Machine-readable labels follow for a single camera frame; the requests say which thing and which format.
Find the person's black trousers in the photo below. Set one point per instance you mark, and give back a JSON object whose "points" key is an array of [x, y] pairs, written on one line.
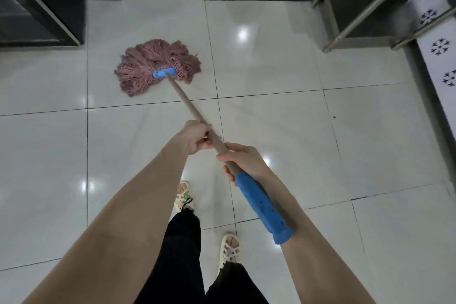
{"points": [[178, 261]]}

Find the person's left forearm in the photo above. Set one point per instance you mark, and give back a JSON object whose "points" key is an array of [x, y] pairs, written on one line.
{"points": [[107, 243]]}

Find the person's right hand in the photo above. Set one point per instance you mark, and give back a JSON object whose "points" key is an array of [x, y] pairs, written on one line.
{"points": [[253, 163]]}

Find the stainless steel table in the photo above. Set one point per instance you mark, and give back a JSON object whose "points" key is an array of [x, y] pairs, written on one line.
{"points": [[360, 4]]}

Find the person's beige sandal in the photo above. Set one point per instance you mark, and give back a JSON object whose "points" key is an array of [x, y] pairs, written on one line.
{"points": [[183, 195], [229, 248]]}

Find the person's right forearm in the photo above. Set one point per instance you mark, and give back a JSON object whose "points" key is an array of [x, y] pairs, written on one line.
{"points": [[320, 257]]}

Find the person's left hand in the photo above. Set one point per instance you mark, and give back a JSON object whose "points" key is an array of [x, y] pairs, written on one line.
{"points": [[194, 136]]}

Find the grey glass display freezer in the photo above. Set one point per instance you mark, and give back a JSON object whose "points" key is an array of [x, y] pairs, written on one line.
{"points": [[427, 100]]}

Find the person's left beige sandal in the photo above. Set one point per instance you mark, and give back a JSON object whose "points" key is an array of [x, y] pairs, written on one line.
{"points": [[183, 195]]}

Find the person's right beige sandal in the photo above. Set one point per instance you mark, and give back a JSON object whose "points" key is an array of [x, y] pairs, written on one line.
{"points": [[229, 248]]}

